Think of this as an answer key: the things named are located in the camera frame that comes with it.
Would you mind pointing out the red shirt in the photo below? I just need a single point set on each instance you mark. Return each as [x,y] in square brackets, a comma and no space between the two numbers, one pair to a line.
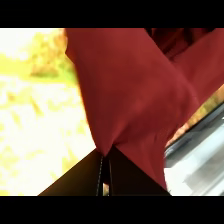
[133,90]

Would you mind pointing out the silver frame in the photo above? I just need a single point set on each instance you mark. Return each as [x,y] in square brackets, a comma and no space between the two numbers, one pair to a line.
[200,166]

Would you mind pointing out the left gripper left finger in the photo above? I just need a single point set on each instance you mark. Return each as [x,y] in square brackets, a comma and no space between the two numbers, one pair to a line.
[78,180]

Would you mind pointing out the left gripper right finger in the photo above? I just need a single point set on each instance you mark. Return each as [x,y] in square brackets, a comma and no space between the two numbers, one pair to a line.
[133,180]

